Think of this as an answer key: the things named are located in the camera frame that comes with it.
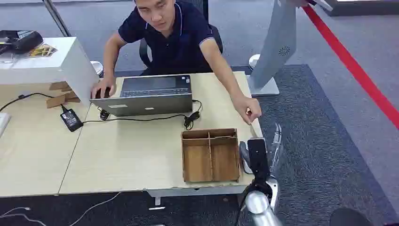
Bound person's left hand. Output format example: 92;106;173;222
231;95;263;126

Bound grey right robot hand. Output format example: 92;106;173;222
239;123;283;185

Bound person's right hand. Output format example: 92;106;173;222
90;76;117;99

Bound silver stanchion base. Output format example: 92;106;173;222
90;60;104;78
248;53;261;71

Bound grey laptop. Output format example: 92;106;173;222
90;74;194;117

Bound brown wooden box pieces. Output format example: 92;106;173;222
46;81;82;109

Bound wooden divided card box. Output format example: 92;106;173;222
181;128;241;183

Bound black power adapter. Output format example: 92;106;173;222
60;108;84;133

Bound white cabinet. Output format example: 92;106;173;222
0;37;101;107

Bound dark grey floor rug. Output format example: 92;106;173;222
0;64;399;226

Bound grey standing sign panel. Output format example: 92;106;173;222
246;0;334;97

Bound yellow printed leaflet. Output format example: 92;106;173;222
27;43;58;58

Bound grey slanted pole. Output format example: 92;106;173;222
41;0;72;38

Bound person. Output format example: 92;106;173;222
90;0;263;126

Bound white flat device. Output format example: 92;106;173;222
0;113;12;138

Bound black robot foot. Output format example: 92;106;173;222
329;208;374;226

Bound red barrier belt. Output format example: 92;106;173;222
301;4;399;130

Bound dark raised platform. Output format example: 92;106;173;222
323;0;399;17

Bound black laptop charging cable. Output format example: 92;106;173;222
82;99;203;131

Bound black mains cable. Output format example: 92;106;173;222
0;92;68;113

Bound white table bracket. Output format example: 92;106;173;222
148;196;166;211

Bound white floor cable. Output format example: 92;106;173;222
0;191;122;226

